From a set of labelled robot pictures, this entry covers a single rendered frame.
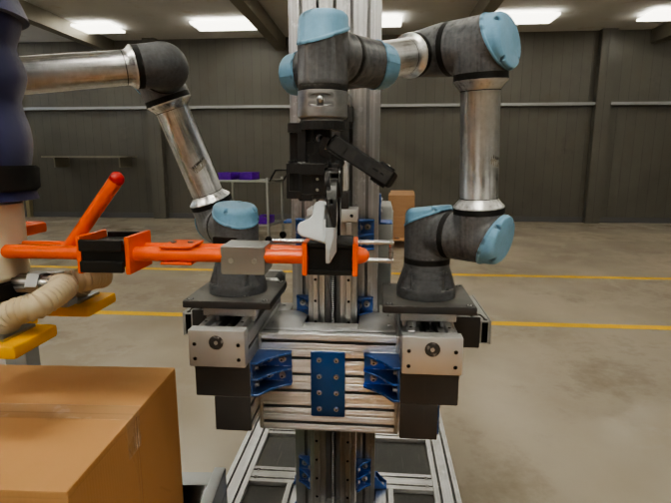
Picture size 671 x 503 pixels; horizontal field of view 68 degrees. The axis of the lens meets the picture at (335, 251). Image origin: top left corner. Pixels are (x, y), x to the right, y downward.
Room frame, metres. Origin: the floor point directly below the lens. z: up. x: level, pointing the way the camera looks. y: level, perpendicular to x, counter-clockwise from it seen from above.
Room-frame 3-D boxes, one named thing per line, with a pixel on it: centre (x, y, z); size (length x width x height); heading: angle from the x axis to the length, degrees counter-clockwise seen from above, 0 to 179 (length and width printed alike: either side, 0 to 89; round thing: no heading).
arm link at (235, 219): (1.29, 0.26, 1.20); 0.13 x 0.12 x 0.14; 30
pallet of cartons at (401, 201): (8.27, -1.33, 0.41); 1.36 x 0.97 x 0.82; 176
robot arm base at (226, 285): (1.28, 0.26, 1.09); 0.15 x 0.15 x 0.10
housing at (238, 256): (0.78, 0.14, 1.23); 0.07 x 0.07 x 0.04; 87
